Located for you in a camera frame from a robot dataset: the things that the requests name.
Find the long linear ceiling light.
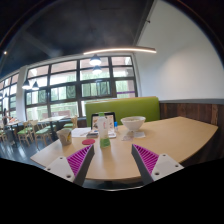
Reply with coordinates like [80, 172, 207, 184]
[83, 46, 157, 55]

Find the green upholstered bench backrest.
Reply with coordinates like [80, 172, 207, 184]
[85, 97, 160, 126]

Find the small blue capped bottle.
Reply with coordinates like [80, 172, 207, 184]
[114, 121, 118, 132]

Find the background wooden dining table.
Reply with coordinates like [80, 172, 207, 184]
[39, 115, 67, 141]

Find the white paper sheet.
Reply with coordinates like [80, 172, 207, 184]
[71, 127, 91, 138]

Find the wooden chair green seat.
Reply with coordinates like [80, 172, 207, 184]
[17, 122, 33, 145]
[33, 120, 51, 145]

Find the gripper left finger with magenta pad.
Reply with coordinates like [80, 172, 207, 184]
[45, 144, 95, 186]

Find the red round lid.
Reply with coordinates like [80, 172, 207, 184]
[82, 139, 95, 145]

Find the white ceramic bowl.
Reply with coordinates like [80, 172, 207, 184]
[121, 116, 146, 131]

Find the clear bottle with green label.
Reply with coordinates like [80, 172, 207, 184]
[97, 112, 110, 148]

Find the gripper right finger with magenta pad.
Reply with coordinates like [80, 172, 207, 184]
[131, 144, 183, 185]

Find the pendant lamp near window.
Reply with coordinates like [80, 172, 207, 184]
[90, 54, 101, 66]

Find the left pendant lamp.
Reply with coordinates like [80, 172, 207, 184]
[22, 79, 31, 90]

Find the black tablet display stand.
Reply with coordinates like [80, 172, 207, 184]
[91, 112, 116, 131]

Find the beige paper cup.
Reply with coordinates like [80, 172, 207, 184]
[56, 129, 72, 146]

